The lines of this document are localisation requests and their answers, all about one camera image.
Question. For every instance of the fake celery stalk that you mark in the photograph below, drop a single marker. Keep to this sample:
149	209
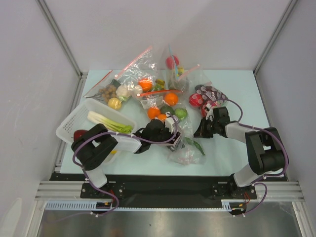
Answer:
109	124

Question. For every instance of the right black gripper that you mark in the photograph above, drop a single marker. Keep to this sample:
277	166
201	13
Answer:
205	127

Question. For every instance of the red zip longan bag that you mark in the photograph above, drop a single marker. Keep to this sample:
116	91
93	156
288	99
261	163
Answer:
108	79

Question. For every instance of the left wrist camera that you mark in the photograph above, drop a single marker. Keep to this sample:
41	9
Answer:
171	122

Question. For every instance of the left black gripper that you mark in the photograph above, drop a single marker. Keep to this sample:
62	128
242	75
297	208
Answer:
175	146

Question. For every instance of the clear pink zip bag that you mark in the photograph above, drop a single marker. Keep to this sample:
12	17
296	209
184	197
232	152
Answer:
188	155

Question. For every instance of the blue zip bag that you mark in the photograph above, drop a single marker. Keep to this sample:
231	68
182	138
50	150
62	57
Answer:
173	70

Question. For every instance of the white cable duct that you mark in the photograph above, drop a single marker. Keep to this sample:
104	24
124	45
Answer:
102	206

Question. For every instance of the pink dotted zip bag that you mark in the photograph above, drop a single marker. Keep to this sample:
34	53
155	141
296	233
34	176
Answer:
205	97

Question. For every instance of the white plastic basket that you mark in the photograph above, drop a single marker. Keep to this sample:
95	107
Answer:
78	120

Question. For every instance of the fake yellow round fruit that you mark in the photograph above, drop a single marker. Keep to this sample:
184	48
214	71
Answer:
114	103

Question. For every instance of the large clear red-zip bag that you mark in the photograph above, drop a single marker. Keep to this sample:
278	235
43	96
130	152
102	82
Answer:
142	67

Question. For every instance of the fake orange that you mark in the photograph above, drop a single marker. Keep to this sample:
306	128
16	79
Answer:
171	99
162	117
153	112

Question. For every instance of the fake cauliflower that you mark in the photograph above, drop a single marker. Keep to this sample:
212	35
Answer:
123	93

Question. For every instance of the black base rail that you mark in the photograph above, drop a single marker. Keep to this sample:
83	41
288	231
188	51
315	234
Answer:
175	189

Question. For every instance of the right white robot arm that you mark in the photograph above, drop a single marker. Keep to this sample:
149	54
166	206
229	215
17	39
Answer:
265	151

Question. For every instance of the fake green chili pepper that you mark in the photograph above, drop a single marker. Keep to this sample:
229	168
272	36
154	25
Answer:
195	144

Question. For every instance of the fake dark red apple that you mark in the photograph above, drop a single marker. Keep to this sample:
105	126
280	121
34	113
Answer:
78	134

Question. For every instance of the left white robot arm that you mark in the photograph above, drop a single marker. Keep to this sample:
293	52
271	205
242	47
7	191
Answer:
95	145

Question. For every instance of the fake dark green avocado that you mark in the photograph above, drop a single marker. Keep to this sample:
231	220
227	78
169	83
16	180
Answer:
167	109

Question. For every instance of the fake longan bunch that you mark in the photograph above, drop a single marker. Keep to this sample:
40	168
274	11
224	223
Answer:
107	93

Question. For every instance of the orange zip fruit bag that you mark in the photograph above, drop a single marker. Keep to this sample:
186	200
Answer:
156	98

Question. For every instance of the fake green guava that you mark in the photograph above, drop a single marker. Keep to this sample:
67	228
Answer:
180	113

